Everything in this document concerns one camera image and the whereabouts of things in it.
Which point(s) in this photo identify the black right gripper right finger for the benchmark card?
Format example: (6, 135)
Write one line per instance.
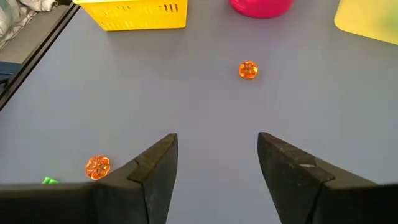
(304, 196)

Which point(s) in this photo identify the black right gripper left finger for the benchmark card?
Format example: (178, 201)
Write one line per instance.
(124, 199)

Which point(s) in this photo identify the orange translucent plastic pumpkin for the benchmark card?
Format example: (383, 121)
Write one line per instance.
(248, 70)
(97, 168)

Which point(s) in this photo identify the green plastic skeleton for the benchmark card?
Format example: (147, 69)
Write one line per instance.
(49, 181)

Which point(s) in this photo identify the dark blue object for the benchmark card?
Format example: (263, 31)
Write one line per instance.
(7, 74)

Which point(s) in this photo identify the yellow perforated plastic basket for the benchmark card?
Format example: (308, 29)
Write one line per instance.
(133, 15)

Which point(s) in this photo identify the translucent yellow-green plastic bin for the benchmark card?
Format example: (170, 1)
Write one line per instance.
(367, 18)

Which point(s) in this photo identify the pink round plastic bowl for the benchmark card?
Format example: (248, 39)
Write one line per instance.
(261, 7)

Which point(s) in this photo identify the grey crumpled cloth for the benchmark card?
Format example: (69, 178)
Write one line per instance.
(12, 18)

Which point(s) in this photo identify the black table frame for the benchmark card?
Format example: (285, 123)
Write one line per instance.
(38, 56)

